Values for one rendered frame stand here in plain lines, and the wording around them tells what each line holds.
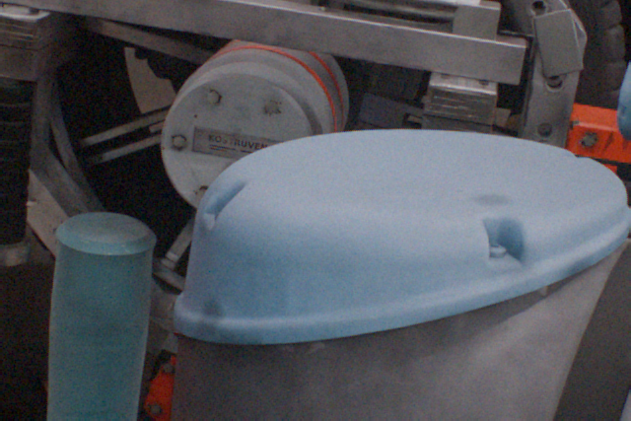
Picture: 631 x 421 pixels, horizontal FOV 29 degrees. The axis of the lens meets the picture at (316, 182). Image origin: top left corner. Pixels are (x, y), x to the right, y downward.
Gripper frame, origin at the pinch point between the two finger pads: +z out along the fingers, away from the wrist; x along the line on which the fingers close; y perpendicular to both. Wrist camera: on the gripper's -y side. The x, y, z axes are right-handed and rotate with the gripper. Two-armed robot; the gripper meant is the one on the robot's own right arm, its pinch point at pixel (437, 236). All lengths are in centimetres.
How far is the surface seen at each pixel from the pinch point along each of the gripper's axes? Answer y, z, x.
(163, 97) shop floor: -82, 102, -322
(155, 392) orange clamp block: -29.3, 25.1, -20.5
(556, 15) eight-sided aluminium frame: 14.7, -7.0, -20.2
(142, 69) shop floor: -82, 120, -356
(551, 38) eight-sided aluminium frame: 12.6, -7.0, -20.2
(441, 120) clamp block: 9.3, 1.1, 1.5
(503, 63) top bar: 13.5, -2.6, -1.5
